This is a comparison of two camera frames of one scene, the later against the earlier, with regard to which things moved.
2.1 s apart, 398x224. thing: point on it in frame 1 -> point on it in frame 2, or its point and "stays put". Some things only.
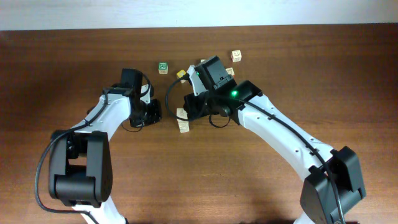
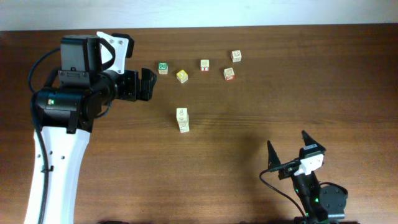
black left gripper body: x=147 y=114 -> x=128 y=88
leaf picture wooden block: x=183 y=124 stays put
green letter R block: x=163 y=68 stays put
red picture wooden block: x=231 y=71 stays put
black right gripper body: x=199 y=106 -> x=287 y=169
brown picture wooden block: x=236 y=55 stays put
